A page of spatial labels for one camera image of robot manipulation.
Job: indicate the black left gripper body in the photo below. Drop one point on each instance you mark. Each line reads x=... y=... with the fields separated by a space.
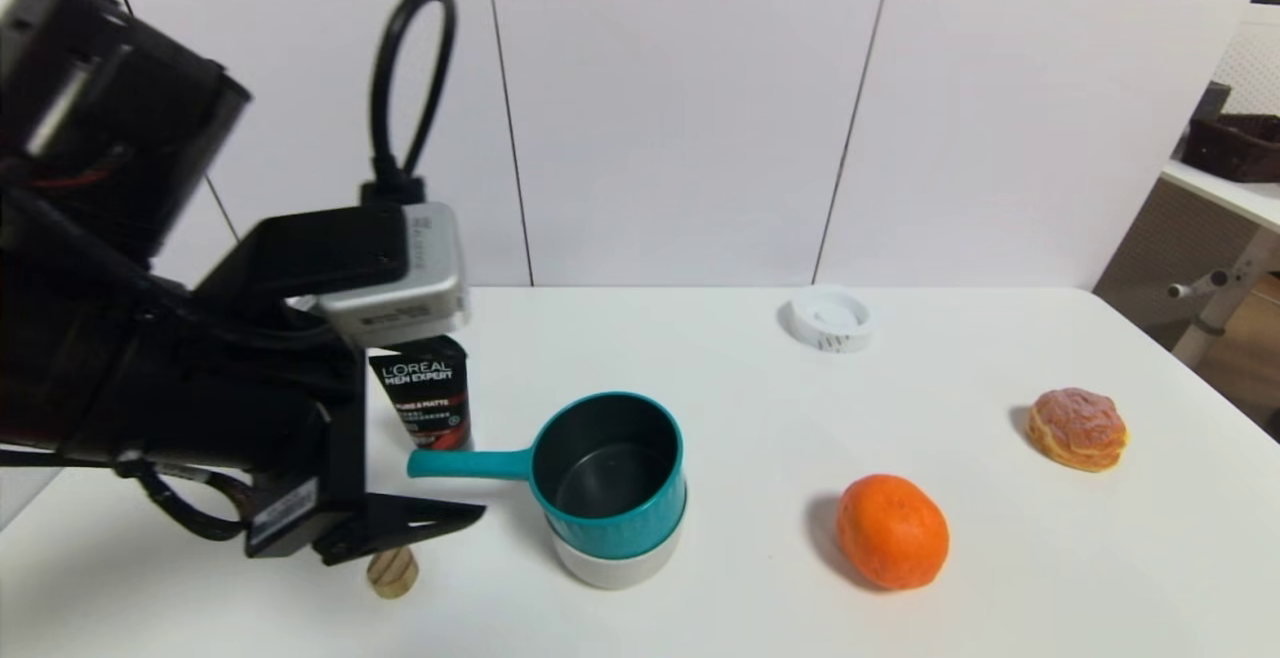
x=296 y=501

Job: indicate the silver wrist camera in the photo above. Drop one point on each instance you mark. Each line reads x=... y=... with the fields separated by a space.
x=410 y=288

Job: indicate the white side table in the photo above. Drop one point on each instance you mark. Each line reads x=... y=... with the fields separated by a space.
x=1225 y=193

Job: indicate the black face wash tube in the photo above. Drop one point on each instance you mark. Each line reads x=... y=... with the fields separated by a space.
x=425 y=398

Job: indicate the glazed brown doughnut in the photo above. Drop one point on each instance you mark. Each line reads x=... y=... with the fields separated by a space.
x=1078 y=428

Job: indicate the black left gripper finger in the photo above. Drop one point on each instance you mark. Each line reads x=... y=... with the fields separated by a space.
x=400 y=523

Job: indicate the small wooden cylinder block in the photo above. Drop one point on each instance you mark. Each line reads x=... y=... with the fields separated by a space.
x=392 y=578

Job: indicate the orange fruit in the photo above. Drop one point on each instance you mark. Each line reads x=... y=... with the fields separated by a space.
x=890 y=533

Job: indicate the beige ceramic bowl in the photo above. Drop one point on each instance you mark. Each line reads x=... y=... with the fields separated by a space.
x=620 y=568

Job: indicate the dark wicker basket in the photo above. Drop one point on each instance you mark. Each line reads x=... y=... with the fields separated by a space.
x=1235 y=148

